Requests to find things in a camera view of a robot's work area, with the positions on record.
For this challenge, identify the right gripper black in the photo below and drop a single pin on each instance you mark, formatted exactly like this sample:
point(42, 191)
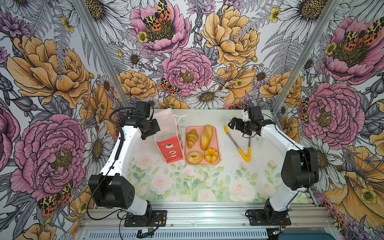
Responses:
point(238, 125)

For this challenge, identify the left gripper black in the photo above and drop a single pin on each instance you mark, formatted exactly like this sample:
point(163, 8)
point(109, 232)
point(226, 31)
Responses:
point(155, 129)

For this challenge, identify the white red paper gift bag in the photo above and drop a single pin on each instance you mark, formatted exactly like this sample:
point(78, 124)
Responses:
point(168, 139)

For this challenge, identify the yellow steel tongs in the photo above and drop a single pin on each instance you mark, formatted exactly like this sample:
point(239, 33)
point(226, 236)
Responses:
point(246, 157)

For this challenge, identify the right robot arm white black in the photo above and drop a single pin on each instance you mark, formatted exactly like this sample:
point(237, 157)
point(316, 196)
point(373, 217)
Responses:
point(299, 172)

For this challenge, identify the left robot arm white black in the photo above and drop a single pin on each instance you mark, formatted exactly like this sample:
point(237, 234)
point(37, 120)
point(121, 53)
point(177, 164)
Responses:
point(111, 188)

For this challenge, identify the long bread roll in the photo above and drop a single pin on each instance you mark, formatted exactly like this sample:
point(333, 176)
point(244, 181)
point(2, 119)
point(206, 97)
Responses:
point(206, 137)

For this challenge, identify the bundt cake bread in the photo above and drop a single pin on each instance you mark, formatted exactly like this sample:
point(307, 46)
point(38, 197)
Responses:
point(211, 155)

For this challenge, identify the croissant bread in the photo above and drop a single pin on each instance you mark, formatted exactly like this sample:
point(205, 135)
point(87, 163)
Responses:
point(192, 137)

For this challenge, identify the pink plastic tray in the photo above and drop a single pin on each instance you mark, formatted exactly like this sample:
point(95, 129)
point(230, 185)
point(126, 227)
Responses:
point(214, 144)

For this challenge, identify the glazed donut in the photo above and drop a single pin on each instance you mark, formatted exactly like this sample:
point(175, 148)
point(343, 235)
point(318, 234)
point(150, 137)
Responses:
point(194, 157)

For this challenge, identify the small green circuit board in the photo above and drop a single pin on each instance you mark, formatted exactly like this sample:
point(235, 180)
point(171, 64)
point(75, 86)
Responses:
point(145, 233)

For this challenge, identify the teal box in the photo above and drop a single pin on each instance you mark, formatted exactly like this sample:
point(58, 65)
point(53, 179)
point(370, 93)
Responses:
point(306, 236)

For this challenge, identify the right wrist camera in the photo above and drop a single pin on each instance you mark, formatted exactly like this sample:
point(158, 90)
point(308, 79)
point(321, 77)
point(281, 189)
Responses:
point(246, 114)

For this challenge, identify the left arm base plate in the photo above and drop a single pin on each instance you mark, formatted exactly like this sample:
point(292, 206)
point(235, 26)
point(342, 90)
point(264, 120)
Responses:
point(151, 219)

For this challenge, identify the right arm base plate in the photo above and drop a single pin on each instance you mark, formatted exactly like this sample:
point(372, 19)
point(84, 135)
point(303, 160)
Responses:
point(259, 217)

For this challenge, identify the aluminium front rail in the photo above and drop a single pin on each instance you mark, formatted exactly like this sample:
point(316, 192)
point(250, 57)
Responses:
point(195, 215)

